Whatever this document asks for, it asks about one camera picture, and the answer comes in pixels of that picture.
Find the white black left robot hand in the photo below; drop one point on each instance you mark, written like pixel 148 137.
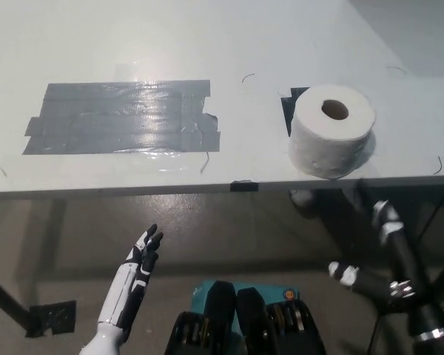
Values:
pixel 114 299

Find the white shoe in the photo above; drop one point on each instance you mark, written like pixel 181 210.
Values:
pixel 301 196

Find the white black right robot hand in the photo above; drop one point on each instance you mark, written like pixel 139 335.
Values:
pixel 405 292

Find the white toilet paper roll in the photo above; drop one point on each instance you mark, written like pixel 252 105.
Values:
pixel 318 148

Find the black tape square patch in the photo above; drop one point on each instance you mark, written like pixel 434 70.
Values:
pixel 288 109

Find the black teal robot torso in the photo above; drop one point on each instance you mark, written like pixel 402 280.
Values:
pixel 251 325

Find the grey duct tape patch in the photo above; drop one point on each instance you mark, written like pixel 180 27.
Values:
pixel 114 118

